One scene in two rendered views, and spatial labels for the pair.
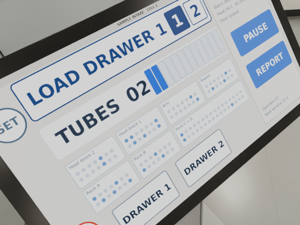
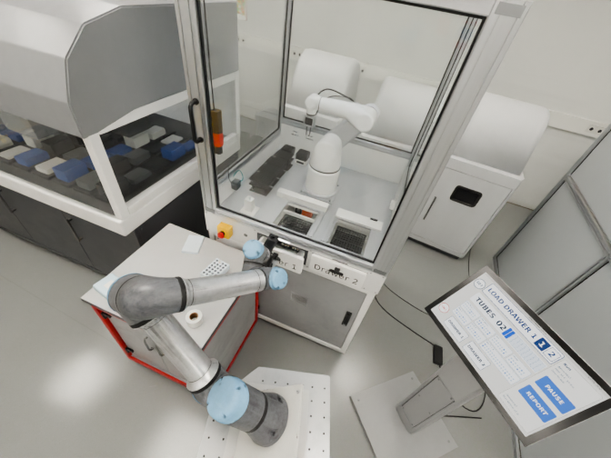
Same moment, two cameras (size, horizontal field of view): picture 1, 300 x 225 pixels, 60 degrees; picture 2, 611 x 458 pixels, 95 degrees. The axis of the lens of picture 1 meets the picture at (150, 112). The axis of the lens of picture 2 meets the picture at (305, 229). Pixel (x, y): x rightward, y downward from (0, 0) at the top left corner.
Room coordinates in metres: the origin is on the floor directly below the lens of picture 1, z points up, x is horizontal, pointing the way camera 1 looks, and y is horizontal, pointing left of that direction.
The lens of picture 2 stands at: (-0.50, -0.62, 1.98)
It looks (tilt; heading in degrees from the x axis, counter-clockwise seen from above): 42 degrees down; 91
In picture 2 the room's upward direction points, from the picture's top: 10 degrees clockwise
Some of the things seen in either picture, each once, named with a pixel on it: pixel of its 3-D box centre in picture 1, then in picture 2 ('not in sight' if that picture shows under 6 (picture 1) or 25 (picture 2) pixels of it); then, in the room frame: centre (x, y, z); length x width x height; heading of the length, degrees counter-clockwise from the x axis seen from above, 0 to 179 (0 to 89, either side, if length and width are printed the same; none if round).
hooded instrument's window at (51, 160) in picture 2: not in sight; (70, 101); (-2.23, 1.10, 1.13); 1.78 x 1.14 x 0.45; 167
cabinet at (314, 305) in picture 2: not in sight; (307, 253); (-0.48, 0.85, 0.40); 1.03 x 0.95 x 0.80; 167
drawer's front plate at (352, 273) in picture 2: not in sight; (336, 271); (-0.32, 0.32, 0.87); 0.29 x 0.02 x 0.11; 167
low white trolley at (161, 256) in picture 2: not in sight; (191, 314); (-1.10, 0.18, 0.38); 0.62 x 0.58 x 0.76; 167
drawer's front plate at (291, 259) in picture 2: not in sight; (276, 256); (-0.64, 0.34, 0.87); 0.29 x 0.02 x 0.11; 167
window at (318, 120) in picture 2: not in sight; (304, 145); (-0.59, 0.41, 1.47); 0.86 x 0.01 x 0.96; 167
